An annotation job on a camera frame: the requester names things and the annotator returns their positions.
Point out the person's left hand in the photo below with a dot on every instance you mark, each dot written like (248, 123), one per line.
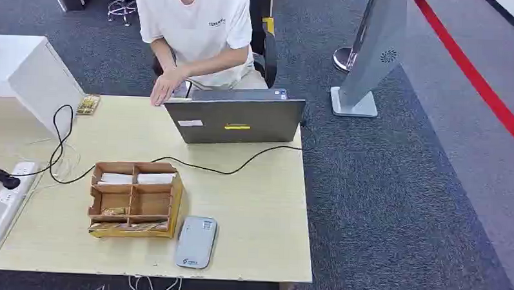
(165, 87)

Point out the person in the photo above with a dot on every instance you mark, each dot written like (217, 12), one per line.
(197, 31)

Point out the small tray of gold cards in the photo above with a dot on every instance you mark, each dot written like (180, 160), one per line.
(88, 105)

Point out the grey laptop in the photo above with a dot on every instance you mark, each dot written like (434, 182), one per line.
(240, 120)

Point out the white card stack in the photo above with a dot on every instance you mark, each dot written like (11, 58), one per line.
(155, 178)
(114, 179)

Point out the chrome stool base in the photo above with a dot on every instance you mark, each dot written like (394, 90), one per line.
(121, 7)

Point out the black office chair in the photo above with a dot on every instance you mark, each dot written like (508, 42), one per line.
(269, 54)

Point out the wooden card box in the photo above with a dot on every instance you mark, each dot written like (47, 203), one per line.
(152, 204)

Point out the white cabinet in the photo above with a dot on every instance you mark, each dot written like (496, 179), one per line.
(29, 67)

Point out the long gold card stack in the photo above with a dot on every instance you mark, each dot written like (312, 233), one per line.
(130, 226)

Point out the black power plug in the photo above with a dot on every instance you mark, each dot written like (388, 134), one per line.
(3, 178)

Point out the white power strip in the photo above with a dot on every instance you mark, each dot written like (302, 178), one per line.
(7, 203)

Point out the grey kiosk stand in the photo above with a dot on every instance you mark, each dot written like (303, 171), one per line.
(373, 58)

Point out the chrome stanchion post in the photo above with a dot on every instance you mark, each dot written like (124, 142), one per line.
(343, 57)

